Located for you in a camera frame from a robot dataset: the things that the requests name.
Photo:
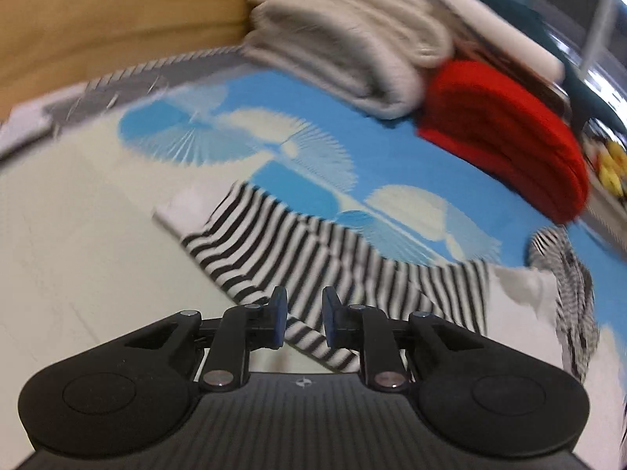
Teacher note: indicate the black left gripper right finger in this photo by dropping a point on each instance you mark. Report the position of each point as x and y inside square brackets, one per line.
[367, 331]

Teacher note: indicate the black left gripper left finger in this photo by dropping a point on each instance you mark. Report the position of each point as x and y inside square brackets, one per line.
[231, 339]

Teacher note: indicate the black white striped garment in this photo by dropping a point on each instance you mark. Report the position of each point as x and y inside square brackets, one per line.
[252, 243]

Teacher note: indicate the white cloth garment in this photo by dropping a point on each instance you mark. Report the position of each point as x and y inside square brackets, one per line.
[522, 311]

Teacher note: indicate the blue white patterned bedsheet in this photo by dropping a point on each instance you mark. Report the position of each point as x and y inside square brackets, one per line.
[83, 259]

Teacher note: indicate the folded red blanket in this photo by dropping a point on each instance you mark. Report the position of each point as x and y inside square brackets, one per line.
[480, 115]

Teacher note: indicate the grey striped mattress edge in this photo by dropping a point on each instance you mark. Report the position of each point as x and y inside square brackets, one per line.
[45, 117]

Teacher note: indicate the folded cream white blanket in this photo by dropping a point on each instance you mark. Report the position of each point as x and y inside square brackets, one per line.
[371, 53]

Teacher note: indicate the yellow plush toy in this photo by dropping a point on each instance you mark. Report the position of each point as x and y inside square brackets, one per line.
[610, 168]

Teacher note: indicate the dark teal plush toy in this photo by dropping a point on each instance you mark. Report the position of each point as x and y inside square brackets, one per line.
[584, 103]

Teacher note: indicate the white folded pillow cloth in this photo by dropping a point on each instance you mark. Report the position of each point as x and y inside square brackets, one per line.
[502, 35]

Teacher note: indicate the wooden bed frame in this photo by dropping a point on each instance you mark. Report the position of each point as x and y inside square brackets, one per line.
[49, 44]

